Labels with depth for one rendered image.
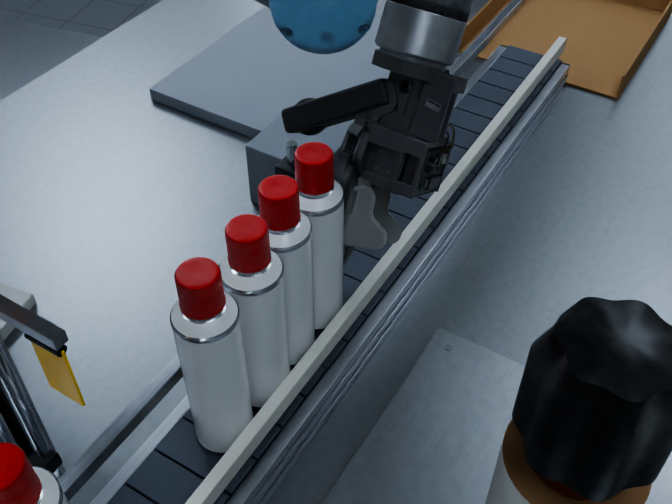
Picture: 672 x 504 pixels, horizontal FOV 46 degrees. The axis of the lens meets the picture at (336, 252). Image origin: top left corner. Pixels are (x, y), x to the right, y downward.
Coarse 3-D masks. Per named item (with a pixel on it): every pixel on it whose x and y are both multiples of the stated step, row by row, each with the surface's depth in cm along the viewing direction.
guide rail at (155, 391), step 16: (512, 0) 110; (512, 16) 109; (496, 32) 106; (480, 48) 102; (464, 64) 99; (176, 368) 65; (160, 384) 64; (144, 400) 63; (160, 400) 64; (128, 416) 61; (144, 416) 63; (112, 432) 60; (128, 432) 62; (96, 448) 59; (112, 448) 60; (80, 464) 58; (96, 464) 59; (64, 480) 58; (80, 480) 58
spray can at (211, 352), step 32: (192, 288) 55; (192, 320) 57; (224, 320) 58; (192, 352) 58; (224, 352) 59; (192, 384) 62; (224, 384) 61; (192, 416) 67; (224, 416) 64; (224, 448) 67
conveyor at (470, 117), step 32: (512, 64) 114; (480, 96) 108; (448, 128) 102; (480, 128) 102; (448, 160) 98; (480, 160) 98; (352, 256) 86; (352, 288) 82; (384, 288) 82; (288, 416) 71; (160, 448) 69; (192, 448) 69; (256, 448) 69; (128, 480) 67; (160, 480) 67; (192, 480) 67
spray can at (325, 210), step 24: (312, 144) 66; (312, 168) 65; (312, 192) 66; (336, 192) 68; (312, 216) 67; (336, 216) 68; (312, 240) 69; (336, 240) 70; (336, 264) 72; (336, 288) 75; (336, 312) 77
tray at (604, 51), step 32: (544, 0) 137; (576, 0) 137; (608, 0) 137; (640, 0) 135; (480, 32) 129; (512, 32) 129; (544, 32) 129; (576, 32) 129; (608, 32) 129; (640, 32) 129; (576, 64) 122; (608, 64) 122; (608, 96) 116
